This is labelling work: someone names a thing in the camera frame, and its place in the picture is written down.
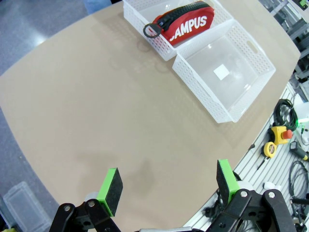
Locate white device green light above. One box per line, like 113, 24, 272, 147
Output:
293, 93, 309, 136

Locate person in blue shirt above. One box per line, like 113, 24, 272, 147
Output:
83, 0, 114, 15

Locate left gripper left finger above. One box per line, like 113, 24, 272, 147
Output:
49, 167, 124, 232

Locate white perforated plastic basket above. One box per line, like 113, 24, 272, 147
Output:
122, 0, 235, 61
172, 19, 277, 124

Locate thick black cable coil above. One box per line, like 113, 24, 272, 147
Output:
274, 98, 299, 130

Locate yellow tape measure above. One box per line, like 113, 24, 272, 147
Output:
263, 142, 277, 159

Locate thin black cable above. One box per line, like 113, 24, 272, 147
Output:
288, 159, 309, 202

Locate yellow emergency stop button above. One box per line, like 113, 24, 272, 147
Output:
270, 125, 294, 145

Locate red CAMPUS zipper pouch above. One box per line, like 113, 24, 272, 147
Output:
143, 0, 215, 46

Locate aluminium slotted base plate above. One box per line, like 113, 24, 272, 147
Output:
187, 81, 309, 232

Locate metal equipment rack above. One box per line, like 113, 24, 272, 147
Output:
264, 0, 309, 82

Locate black yellow handled tool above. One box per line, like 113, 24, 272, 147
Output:
289, 142, 309, 161

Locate clear plastic storage box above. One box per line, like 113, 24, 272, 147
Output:
0, 181, 53, 232

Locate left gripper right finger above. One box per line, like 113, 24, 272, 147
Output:
210, 159, 296, 232

